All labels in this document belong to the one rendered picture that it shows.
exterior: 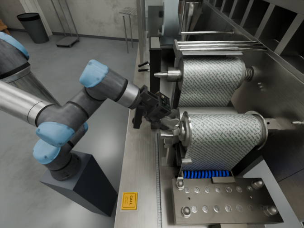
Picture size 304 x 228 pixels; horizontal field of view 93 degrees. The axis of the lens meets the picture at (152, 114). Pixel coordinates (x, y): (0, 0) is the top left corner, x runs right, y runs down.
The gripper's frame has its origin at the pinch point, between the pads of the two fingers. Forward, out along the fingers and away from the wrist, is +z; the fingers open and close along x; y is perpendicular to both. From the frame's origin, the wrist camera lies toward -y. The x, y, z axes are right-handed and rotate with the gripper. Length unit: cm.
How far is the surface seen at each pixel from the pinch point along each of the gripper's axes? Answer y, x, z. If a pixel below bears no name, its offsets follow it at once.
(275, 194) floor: -19, 5, 174
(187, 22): 22, 64, -1
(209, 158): 1.3, -8.3, 17.8
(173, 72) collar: 8.7, 20.8, -5.9
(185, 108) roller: 2.9, 11.3, 6.7
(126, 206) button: -38.1, -20.3, 5.6
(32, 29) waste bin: -276, 403, -197
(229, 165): 2.4, -8.3, 31.2
